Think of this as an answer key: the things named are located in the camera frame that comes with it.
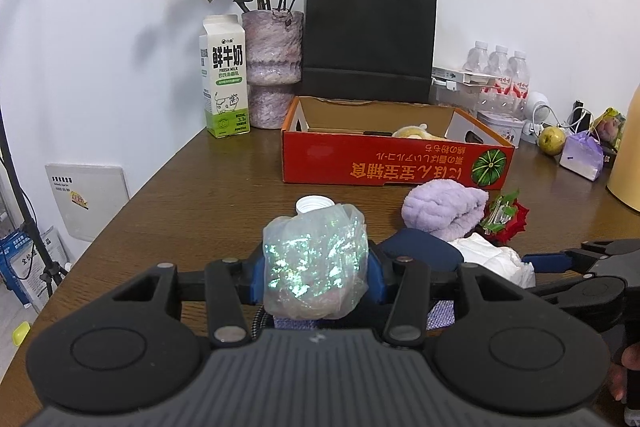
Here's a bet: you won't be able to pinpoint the white tissue pack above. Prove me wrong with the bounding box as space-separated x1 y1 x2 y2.
450 233 536 288

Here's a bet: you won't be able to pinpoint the navy blue zip case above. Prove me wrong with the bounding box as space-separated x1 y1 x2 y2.
378 229 463 272

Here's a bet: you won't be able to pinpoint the red rose hair clip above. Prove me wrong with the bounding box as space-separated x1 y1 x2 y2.
480 190 529 246

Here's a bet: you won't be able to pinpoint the iridescent plastic bag bundle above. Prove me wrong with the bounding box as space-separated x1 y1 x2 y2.
262 204 369 321

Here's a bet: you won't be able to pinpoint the purple drawstring fabric pouch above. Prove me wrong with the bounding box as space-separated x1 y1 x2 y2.
265 300 456 331

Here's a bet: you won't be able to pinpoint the fluffy purple headband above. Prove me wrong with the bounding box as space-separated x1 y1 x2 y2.
400 179 489 242

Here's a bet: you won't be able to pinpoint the person's right hand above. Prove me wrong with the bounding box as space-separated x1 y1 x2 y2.
608 343 640 401

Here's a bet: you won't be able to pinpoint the white jar lid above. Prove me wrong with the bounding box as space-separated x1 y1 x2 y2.
295 195 335 215

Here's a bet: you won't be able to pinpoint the purple tissue packet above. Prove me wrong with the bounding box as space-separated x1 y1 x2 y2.
559 130 604 182

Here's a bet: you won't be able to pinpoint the yellow green apple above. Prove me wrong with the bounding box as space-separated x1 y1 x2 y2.
537 126 566 157

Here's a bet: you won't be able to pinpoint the small floral tin box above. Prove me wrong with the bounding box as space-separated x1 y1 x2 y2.
477 110 524 148

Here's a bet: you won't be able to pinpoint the colourful snack packet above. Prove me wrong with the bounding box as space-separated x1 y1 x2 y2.
589 107 626 155

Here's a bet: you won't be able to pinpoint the red cardboard produce box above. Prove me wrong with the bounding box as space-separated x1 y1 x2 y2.
281 96 515 191

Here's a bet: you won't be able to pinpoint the white round gadget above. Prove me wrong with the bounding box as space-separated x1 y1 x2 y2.
521 91 551 144

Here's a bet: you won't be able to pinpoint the clear plastic food container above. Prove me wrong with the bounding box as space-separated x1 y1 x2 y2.
428 77 483 115

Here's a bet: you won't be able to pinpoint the right water bottle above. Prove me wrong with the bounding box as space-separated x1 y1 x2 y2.
506 51 529 118

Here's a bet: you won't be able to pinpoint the water bottle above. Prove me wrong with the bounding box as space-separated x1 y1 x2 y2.
462 40 489 74
506 51 529 118
484 44 511 107

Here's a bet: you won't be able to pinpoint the black light stand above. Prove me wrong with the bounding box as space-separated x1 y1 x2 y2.
0 117 67 297

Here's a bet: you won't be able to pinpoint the flat white orange box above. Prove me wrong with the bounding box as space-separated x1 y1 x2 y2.
432 66 496 86

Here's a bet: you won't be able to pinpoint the middle water bottle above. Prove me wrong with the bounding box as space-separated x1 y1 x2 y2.
484 44 511 107

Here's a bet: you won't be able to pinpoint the left water bottle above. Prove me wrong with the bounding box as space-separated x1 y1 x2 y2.
462 40 489 74

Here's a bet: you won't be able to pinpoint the white green milk carton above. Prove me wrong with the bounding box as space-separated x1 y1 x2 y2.
200 14 250 139

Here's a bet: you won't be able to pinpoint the purple textured vase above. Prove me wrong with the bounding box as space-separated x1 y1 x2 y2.
242 10 304 130

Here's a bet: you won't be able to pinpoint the black paper shopping bag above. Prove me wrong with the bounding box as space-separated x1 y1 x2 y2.
298 0 437 104

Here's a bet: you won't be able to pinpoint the white charging cables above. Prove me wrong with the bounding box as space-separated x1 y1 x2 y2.
529 103 599 138

